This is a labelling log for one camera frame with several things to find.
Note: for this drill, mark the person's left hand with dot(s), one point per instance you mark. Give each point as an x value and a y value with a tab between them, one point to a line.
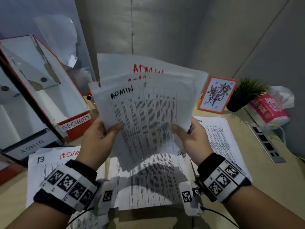
95	145

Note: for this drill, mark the person's right hand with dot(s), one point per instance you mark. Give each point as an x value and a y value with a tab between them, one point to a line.
197	143

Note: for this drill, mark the admin paper pile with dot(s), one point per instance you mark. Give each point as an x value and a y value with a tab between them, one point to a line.
221	140

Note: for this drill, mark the security paper pile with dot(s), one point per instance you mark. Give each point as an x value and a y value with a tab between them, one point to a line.
52	155

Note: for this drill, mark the black admin file box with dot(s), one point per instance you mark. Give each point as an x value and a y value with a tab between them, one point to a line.
14	126

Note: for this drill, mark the person's right forearm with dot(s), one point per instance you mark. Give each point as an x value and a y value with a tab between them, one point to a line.
262	209

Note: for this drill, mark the black right wristband with markers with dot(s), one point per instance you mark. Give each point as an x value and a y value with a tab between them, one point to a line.
221	178

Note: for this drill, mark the black wristband with markers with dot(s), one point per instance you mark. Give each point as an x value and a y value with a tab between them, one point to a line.
66	186
221	178

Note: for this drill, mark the black left wristband with markers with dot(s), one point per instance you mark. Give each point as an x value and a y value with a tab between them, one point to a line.
66	186

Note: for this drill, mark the orange framed flower drawing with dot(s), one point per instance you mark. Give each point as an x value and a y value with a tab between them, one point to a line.
216	95

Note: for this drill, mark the bunch of coloured markers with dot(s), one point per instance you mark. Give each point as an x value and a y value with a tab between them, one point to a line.
89	93

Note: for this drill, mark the green plant in black pot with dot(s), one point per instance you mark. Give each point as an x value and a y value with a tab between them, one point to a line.
234	106

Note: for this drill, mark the grey desk socket strip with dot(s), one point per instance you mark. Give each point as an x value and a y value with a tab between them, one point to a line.
264	143

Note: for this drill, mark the red white paper towel pack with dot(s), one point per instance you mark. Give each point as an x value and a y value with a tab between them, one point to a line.
269	109

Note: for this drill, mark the clear plastic bag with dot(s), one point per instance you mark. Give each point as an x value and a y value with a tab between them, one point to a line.
284	95

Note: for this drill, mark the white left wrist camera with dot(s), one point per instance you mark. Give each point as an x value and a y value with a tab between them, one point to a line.
104	195

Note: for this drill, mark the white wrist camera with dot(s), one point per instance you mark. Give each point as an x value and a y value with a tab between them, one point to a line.
104	195
189	197

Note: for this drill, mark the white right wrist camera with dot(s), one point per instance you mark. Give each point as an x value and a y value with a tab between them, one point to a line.
189	197

